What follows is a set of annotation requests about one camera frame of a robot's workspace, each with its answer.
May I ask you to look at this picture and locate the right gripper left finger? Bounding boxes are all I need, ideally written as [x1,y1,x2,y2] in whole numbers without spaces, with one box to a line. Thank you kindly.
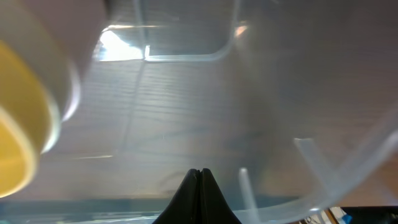
[153,169,200,224]

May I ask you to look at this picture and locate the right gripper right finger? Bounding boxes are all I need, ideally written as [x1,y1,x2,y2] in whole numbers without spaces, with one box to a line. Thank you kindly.
[199,168,241,224]

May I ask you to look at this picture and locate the yellow cup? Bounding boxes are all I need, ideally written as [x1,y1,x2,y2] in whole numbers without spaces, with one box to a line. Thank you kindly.
[1,42,61,197]

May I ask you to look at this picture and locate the cream cup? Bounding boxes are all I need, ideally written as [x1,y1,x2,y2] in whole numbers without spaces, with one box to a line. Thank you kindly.
[1,0,107,121]

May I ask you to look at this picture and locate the clear plastic storage container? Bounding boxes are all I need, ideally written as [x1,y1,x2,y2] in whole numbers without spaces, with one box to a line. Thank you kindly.
[1,1,397,223]

